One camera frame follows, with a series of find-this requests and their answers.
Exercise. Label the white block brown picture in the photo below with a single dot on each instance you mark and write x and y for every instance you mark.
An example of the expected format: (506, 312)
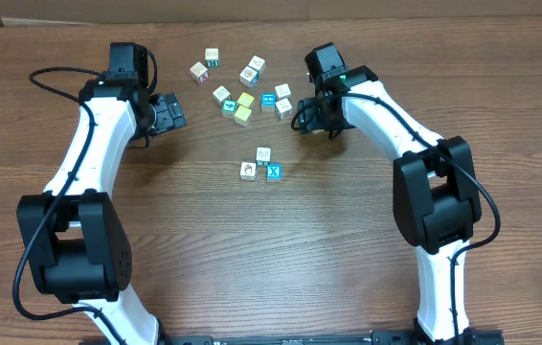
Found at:
(283, 108)

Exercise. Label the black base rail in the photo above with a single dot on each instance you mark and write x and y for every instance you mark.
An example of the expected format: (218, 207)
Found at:
(374, 338)

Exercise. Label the white block green side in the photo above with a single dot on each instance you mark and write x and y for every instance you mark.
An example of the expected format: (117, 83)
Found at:
(212, 57)

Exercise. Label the white block teal side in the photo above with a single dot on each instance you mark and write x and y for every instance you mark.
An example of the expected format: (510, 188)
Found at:
(274, 173)

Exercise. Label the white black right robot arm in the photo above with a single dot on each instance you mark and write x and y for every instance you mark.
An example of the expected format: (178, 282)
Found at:
(435, 198)

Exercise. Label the green number four block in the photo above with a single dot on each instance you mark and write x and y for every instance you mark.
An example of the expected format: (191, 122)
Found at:
(229, 108)

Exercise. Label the white block blue side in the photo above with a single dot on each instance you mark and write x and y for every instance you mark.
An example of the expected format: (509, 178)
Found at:
(249, 77)

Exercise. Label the yellow block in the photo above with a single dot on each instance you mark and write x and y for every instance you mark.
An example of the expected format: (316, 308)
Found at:
(245, 100)
(243, 116)

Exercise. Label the white block red trim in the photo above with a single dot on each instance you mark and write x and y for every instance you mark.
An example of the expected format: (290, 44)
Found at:
(221, 94)

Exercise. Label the white block red side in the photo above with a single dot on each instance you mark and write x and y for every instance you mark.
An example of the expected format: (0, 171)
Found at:
(199, 72)

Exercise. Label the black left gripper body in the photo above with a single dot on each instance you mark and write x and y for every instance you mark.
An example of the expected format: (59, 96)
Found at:
(171, 112)

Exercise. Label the white acorn picture block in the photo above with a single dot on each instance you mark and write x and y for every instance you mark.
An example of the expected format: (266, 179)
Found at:
(248, 171)

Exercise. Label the brown cardboard backdrop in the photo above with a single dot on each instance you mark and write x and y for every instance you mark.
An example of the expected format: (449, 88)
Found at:
(80, 12)

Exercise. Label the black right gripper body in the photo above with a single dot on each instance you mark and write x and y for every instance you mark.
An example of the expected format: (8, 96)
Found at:
(310, 116)

